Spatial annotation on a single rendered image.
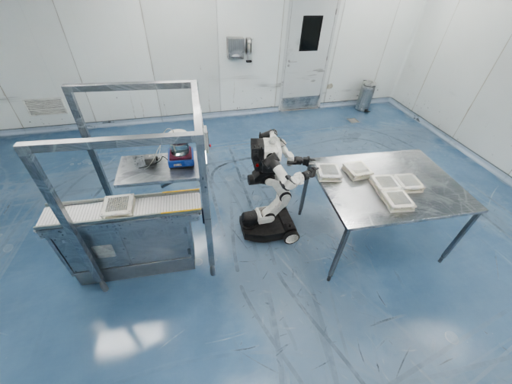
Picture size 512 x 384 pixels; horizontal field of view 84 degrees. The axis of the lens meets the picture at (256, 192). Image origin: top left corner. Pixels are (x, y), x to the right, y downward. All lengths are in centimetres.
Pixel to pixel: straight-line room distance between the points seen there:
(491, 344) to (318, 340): 165
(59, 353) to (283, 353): 197
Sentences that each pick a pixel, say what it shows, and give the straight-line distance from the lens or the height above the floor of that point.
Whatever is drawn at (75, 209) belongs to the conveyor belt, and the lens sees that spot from 293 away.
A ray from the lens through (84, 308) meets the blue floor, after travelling 343.
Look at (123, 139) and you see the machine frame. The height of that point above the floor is 175.
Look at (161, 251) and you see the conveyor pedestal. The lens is 304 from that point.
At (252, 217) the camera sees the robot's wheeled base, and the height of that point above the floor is 33.
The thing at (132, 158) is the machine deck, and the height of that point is 138.
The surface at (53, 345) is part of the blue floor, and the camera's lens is 337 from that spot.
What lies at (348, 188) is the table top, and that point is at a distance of 307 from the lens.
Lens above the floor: 276
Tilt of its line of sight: 41 degrees down
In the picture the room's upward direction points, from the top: 3 degrees clockwise
